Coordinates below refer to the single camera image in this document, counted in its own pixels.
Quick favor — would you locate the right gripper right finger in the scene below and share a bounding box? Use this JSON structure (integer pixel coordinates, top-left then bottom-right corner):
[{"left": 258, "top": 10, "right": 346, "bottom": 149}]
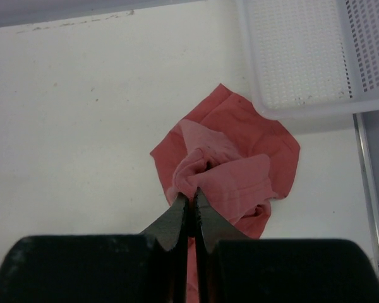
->
[{"left": 194, "top": 188, "right": 240, "bottom": 302}]

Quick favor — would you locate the white plastic basket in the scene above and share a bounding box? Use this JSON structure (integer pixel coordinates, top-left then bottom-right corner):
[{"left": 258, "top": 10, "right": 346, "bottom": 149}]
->
[{"left": 237, "top": 1, "right": 379, "bottom": 120}]

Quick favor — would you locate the salmon pink t shirt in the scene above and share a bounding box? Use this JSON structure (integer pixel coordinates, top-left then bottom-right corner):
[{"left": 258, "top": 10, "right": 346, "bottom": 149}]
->
[{"left": 149, "top": 82, "right": 301, "bottom": 303}]

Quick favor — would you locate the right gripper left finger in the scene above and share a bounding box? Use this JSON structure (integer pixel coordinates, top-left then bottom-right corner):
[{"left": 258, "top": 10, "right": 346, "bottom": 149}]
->
[{"left": 139, "top": 193, "right": 190, "bottom": 302}]

